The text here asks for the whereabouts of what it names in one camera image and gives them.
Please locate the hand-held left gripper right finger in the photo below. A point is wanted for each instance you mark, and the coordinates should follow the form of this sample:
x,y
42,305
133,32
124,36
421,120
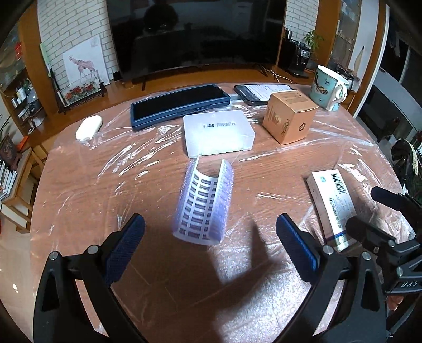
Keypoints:
x,y
296,247

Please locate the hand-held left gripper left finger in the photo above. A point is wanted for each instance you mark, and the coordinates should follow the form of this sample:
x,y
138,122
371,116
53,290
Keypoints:
x,y
125,247

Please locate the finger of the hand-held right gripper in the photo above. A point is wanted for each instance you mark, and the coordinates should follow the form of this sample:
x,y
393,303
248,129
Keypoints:
x,y
366,229
385,196

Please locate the white barcode medicine box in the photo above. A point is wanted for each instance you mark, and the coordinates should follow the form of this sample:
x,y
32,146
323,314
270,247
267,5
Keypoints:
x,y
329,198

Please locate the curled bubble wrap label sheet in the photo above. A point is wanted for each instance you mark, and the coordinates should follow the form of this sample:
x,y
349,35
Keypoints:
x,y
197,204

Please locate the person's right hand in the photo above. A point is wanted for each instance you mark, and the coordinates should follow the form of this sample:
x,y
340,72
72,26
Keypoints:
x,y
395,302

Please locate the wooden side table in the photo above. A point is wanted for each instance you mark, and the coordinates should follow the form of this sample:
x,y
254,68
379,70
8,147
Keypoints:
x,y
23,198

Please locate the blue butterfly ceramic mug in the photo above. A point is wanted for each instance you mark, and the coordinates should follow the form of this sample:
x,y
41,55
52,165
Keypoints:
x,y
324,89

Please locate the white oval case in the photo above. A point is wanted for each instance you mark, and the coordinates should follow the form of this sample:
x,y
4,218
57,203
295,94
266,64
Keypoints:
x,y
89,128

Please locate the brown cardboard box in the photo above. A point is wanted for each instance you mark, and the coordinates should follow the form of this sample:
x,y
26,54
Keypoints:
x,y
286,115

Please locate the row of books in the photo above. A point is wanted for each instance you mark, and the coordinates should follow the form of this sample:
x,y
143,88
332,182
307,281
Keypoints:
x,y
6,179

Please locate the translucent white plastic box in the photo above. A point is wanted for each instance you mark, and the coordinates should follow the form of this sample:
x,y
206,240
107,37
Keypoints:
x,y
217,135

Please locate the tablet in blue case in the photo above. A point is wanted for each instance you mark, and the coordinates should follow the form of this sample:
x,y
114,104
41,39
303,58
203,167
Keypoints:
x,y
178,105

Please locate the black smartphone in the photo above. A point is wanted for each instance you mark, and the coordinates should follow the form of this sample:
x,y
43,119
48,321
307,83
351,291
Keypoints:
x,y
257,92

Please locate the framed red flower picture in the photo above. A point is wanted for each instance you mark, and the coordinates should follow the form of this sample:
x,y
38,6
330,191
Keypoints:
x,y
79,94

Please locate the black coffee machine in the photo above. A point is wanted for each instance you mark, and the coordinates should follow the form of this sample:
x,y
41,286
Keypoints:
x,y
298,56

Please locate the glass door display cabinet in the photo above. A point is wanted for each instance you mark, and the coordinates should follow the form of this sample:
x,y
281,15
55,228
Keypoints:
x,y
344,29

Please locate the green potted plant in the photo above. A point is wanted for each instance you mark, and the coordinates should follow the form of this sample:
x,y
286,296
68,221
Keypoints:
x,y
313,39

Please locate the wooden display shelf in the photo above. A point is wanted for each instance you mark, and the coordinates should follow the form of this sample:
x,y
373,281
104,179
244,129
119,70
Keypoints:
x,y
23,92

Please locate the giraffe painting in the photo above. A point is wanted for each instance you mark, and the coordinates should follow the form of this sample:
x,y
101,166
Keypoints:
x,y
84,62

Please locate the green flat stick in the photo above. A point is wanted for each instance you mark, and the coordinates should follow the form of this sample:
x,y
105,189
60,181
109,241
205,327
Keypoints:
x,y
46,57

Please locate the large black television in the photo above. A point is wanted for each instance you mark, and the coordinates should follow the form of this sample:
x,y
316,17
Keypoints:
x,y
197,33

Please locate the feather wall picture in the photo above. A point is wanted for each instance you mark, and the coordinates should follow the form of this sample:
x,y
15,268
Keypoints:
x,y
357,59

